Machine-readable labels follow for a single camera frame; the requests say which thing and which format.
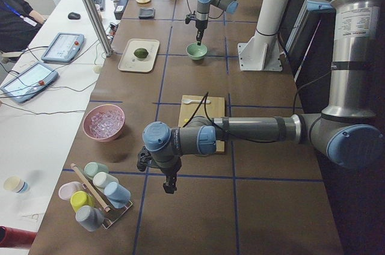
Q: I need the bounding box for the paper cup blue stripe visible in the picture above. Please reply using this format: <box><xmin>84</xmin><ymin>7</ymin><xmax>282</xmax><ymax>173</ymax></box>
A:
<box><xmin>3</xmin><ymin>176</ymin><xmax>29</xmax><ymax>194</ymax></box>

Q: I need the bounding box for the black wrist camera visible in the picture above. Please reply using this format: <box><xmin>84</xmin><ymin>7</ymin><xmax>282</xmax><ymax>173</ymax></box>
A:
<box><xmin>137</xmin><ymin>146</ymin><xmax>152</xmax><ymax>172</ymax></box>
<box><xmin>185</xmin><ymin>12</ymin><xmax>196</xmax><ymax>24</ymax></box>

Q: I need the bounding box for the white cup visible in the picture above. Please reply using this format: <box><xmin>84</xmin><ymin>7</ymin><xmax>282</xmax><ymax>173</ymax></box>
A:
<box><xmin>93</xmin><ymin>171</ymin><xmax>119</xmax><ymax>189</ymax></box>

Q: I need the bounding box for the red object at edge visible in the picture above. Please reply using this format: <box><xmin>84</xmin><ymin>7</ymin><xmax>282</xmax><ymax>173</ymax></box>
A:
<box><xmin>1</xmin><ymin>226</ymin><xmax>37</xmax><ymax>250</ymax></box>

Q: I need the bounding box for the teach pendant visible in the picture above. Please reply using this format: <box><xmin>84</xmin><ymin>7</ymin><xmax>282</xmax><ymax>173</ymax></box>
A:
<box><xmin>42</xmin><ymin>32</ymin><xmax>85</xmax><ymax>64</ymax></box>
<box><xmin>1</xmin><ymin>61</ymin><xmax>59</xmax><ymax>103</ymax></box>

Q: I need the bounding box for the grey folded cloth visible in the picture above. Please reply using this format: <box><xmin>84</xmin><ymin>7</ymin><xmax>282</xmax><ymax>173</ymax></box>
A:
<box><xmin>138</xmin><ymin>8</ymin><xmax>155</xmax><ymax>19</ymax></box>

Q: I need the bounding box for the aluminium frame post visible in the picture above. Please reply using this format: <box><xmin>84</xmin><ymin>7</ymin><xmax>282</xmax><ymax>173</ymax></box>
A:
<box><xmin>82</xmin><ymin>0</ymin><xmax>114</xmax><ymax>57</ymax></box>

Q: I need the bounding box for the white rabbit tray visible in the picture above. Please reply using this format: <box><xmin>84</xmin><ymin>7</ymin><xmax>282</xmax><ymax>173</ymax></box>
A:
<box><xmin>117</xmin><ymin>38</ymin><xmax>159</xmax><ymax>73</ymax></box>

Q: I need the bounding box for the pink cup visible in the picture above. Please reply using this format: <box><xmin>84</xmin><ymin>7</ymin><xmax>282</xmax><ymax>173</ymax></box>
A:
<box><xmin>58</xmin><ymin>181</ymin><xmax>82</xmax><ymax>201</ymax></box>

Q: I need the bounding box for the grey cup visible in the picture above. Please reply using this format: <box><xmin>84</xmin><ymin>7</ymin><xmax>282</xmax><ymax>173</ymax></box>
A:
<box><xmin>75</xmin><ymin>205</ymin><xmax>105</xmax><ymax>232</ymax></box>

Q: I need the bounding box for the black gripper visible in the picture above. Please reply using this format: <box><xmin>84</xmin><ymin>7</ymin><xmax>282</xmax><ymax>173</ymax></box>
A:
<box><xmin>161</xmin><ymin>164</ymin><xmax>182</xmax><ymax>194</ymax></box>
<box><xmin>196</xmin><ymin>19</ymin><xmax>208</xmax><ymax>45</ymax></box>

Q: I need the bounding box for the near teach pendant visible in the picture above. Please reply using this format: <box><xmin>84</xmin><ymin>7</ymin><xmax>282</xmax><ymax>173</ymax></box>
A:
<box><xmin>1</xmin><ymin>61</ymin><xmax>59</xmax><ymax>103</ymax></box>

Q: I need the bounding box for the far teach pendant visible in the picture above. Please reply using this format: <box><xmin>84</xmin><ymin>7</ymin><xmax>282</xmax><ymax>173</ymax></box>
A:
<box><xmin>42</xmin><ymin>32</ymin><xmax>85</xmax><ymax>64</ymax></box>

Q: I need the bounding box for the yellow cup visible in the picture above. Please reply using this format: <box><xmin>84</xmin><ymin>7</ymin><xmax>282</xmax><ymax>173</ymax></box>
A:
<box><xmin>70</xmin><ymin>191</ymin><xmax>95</xmax><ymax>212</ymax></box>

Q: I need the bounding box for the pink bowl with ice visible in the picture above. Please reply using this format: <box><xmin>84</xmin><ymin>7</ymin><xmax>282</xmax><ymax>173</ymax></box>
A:
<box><xmin>82</xmin><ymin>104</ymin><xmax>125</xmax><ymax>142</ymax></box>

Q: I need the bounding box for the black box with label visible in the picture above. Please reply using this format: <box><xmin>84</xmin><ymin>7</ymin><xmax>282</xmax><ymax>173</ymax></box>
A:
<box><xmin>114</xmin><ymin>0</ymin><xmax>129</xmax><ymax>20</ymax></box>

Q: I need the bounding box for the light green bowl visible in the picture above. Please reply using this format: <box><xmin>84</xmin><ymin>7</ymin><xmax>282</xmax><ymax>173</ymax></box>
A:
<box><xmin>186</xmin><ymin>43</ymin><xmax>208</xmax><ymax>60</ymax></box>

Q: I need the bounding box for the pale green cup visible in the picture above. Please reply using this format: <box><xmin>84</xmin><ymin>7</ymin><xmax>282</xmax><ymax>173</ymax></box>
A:
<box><xmin>84</xmin><ymin>162</ymin><xmax>109</xmax><ymax>179</ymax></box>

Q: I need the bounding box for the seated person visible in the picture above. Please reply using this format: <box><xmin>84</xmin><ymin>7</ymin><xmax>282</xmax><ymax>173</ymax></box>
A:
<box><xmin>1</xmin><ymin>0</ymin><xmax>46</xmax><ymax>52</ymax></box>

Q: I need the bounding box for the white plastic spoon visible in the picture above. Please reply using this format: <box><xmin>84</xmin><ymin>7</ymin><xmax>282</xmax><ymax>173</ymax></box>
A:
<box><xmin>182</xmin><ymin>98</ymin><xmax>211</xmax><ymax>105</ymax></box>

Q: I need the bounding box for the green avocado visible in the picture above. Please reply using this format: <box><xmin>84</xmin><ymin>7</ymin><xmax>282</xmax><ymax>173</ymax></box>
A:
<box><xmin>134</xmin><ymin>48</ymin><xmax>149</xmax><ymax>60</ymax></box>

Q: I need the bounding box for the metal cup rack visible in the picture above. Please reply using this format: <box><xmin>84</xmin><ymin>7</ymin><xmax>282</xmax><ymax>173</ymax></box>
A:
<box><xmin>101</xmin><ymin>201</ymin><xmax>133</xmax><ymax>230</ymax></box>

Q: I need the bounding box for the black computer mouse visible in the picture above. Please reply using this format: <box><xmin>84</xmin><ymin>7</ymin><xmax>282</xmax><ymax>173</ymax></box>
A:
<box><xmin>67</xmin><ymin>12</ymin><xmax>81</xmax><ymax>20</ymax></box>

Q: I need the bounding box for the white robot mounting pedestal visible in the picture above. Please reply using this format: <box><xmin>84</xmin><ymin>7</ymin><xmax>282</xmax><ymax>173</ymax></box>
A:
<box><xmin>238</xmin><ymin>0</ymin><xmax>288</xmax><ymax>72</ymax></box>

